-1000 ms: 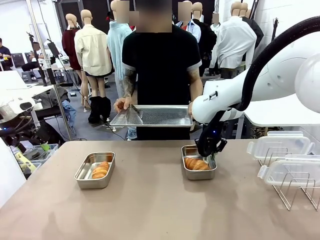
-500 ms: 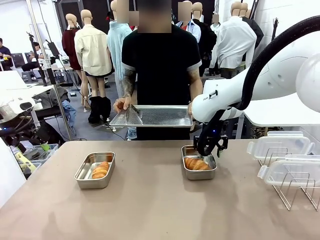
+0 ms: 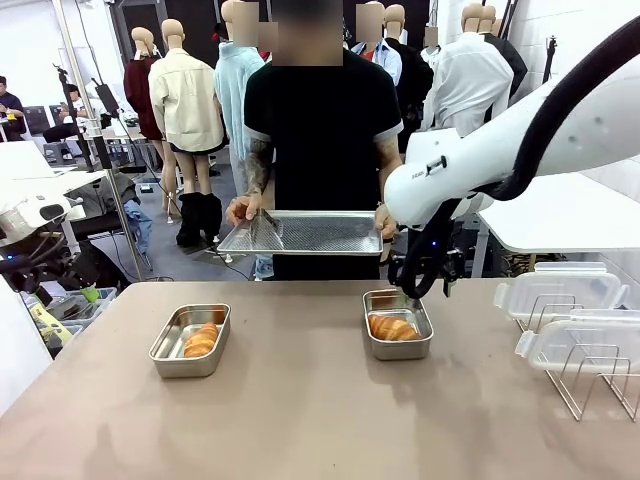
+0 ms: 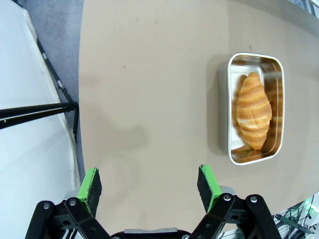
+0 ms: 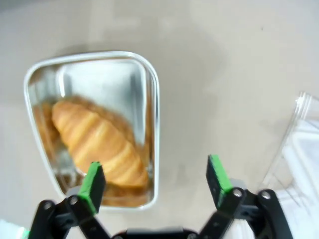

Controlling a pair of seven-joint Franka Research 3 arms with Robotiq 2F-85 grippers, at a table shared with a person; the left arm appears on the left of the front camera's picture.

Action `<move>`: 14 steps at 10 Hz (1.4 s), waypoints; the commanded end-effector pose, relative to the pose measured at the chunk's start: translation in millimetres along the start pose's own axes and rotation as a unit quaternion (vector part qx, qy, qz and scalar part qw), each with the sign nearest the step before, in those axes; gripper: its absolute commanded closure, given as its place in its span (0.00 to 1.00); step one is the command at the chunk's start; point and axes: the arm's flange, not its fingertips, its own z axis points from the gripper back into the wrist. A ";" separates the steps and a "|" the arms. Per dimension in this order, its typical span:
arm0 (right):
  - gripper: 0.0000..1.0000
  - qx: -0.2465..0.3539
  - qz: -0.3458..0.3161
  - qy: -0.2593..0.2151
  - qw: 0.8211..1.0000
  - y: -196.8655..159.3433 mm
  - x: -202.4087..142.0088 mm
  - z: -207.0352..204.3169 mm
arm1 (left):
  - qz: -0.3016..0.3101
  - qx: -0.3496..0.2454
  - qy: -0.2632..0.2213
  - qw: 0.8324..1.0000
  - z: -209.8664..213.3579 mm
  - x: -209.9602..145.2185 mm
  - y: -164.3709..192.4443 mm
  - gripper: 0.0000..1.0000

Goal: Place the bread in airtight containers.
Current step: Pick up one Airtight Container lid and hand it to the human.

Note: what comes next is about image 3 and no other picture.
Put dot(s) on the clear plastic storage bin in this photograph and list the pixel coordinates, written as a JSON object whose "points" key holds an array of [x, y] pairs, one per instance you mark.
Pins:
{"points": [[65, 320]]}

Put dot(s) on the mannequin in white shirt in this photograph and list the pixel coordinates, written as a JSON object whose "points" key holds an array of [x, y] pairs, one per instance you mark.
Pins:
{"points": [[470, 85]]}

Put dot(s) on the mannequin in black garment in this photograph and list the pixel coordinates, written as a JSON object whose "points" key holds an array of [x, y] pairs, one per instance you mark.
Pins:
{"points": [[416, 85]]}

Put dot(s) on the person's black t-shirt torso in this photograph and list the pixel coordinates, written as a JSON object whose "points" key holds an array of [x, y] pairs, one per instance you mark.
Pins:
{"points": [[320, 135]]}

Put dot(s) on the person's right hand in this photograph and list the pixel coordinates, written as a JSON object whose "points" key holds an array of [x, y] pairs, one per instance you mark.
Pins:
{"points": [[245, 207]]}

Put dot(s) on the person's tattooed right forearm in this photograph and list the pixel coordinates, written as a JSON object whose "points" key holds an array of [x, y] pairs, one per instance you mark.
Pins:
{"points": [[259, 170]]}

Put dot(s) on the metal tongs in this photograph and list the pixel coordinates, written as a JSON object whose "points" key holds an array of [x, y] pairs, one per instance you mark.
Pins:
{"points": [[267, 230]]}

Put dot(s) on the black trousers pile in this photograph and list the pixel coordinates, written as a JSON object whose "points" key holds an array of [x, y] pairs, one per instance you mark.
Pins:
{"points": [[200, 217]]}

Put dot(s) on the person's left forearm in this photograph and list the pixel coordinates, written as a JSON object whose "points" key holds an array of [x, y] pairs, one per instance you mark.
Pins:
{"points": [[390, 155]]}

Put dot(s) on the mannequin in blue collar shirt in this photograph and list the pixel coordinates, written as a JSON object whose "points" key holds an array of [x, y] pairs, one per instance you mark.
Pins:
{"points": [[391, 57]]}

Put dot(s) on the mannequin in red dress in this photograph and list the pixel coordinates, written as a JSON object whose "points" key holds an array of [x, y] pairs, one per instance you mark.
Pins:
{"points": [[136, 90]]}

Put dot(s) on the clear plastic clip lid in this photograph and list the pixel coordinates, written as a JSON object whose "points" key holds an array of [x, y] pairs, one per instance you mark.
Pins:
{"points": [[565, 287], [585, 345]]}

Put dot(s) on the mannequin in cream shirt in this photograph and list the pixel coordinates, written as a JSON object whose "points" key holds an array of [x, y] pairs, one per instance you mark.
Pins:
{"points": [[182, 100]]}

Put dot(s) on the rectangular steel food container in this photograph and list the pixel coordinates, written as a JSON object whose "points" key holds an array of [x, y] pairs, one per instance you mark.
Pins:
{"points": [[165, 350], [400, 350]]}

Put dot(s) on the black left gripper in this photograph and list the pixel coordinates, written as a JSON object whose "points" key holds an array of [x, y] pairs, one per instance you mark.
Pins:
{"points": [[82, 272]]}

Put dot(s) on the person's left hand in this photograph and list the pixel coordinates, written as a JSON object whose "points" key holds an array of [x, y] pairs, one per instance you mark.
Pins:
{"points": [[385, 222]]}

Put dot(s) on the mannequin in light blue shirt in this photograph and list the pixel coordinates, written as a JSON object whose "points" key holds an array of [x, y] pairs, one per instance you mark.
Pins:
{"points": [[232, 95]]}

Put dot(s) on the seated person in dark shirt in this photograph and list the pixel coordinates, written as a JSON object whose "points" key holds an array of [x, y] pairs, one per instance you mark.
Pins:
{"points": [[9, 107]]}

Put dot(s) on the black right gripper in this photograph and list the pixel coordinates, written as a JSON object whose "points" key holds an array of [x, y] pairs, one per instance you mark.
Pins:
{"points": [[397, 270]]}

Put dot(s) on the black camera tripod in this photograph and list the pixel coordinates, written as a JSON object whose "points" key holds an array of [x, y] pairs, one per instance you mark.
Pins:
{"points": [[67, 105]]}

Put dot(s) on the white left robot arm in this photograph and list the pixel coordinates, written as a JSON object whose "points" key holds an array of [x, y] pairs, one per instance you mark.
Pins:
{"points": [[35, 212]]}

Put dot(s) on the blue denim cloth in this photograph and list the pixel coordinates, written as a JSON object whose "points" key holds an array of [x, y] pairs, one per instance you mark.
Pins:
{"points": [[140, 225]]}

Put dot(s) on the perforated metal baking tray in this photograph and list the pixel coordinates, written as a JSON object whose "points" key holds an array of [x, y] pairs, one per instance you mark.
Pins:
{"points": [[325, 235]]}

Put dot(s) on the seated person in white shirt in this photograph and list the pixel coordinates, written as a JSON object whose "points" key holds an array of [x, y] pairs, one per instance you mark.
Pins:
{"points": [[75, 112]]}

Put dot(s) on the golden croissant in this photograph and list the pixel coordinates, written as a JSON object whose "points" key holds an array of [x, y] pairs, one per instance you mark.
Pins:
{"points": [[392, 328], [201, 341]]}

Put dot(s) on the black device on stand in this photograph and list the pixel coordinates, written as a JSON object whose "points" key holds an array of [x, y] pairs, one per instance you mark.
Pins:
{"points": [[106, 96]]}

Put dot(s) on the silver stand pole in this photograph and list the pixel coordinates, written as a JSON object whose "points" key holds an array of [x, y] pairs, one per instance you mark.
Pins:
{"points": [[115, 175]]}

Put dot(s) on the black slim tripod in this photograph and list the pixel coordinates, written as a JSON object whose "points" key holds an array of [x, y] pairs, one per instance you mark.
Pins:
{"points": [[550, 60]]}

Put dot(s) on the mannequin in black jacket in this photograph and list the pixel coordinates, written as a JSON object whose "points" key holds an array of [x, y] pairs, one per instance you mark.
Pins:
{"points": [[516, 60]]}

